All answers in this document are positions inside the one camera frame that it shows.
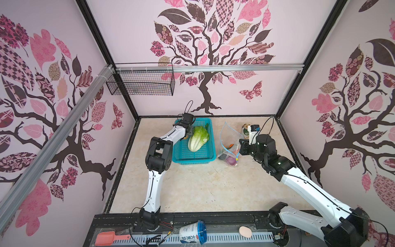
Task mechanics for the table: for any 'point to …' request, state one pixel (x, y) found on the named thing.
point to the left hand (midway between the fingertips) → (184, 130)
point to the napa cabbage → (200, 135)
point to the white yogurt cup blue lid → (194, 233)
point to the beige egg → (245, 231)
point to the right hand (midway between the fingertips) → (241, 138)
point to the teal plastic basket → (206, 155)
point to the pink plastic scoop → (106, 238)
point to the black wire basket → (143, 79)
